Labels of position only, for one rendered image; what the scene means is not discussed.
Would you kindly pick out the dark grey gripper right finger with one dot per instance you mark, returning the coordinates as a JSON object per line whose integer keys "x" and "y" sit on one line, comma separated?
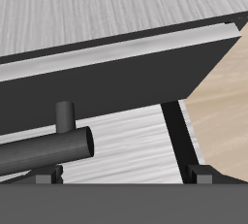
{"x": 192, "y": 173}

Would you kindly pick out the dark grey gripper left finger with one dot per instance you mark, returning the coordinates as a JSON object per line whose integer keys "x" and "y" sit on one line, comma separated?
{"x": 56, "y": 173}

